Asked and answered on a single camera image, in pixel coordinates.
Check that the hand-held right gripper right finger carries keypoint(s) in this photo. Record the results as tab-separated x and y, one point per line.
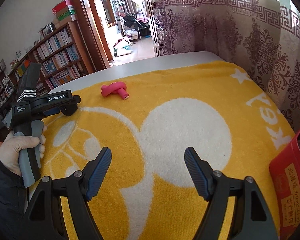
196	172

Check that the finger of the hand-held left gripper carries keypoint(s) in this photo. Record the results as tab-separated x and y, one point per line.
69	110

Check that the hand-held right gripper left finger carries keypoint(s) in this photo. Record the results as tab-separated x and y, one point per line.
100	172

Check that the small knotted pink foam roller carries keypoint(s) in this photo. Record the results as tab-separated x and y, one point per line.
113	88

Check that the red cardboard box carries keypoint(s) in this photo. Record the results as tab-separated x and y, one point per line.
287	187
62	6

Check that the person's left forearm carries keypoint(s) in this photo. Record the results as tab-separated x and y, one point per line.
5	200

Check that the person's left hand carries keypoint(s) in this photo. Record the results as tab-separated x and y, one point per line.
8	152

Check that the dark wooden shelf unit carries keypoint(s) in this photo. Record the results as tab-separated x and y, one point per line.
2	87

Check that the rows of books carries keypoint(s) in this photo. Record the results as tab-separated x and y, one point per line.
60	55

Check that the wooden bookshelf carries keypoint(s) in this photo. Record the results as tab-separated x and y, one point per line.
82	50

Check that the yellow printed towel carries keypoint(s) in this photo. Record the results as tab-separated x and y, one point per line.
190	92

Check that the bags on floor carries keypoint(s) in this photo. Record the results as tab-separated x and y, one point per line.
121	47

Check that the framed photo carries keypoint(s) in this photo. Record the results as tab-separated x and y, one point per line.
48	28

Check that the tan cardboard box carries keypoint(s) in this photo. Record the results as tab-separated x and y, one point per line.
65	22

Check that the green cardboard box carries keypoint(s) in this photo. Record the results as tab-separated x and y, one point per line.
67	15

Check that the armchair with clothes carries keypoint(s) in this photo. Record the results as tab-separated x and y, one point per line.
130	22

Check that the patterned lace curtain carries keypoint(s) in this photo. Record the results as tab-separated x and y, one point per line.
240	42

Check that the dark wooden door frame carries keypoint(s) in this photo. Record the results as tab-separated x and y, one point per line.
85	17

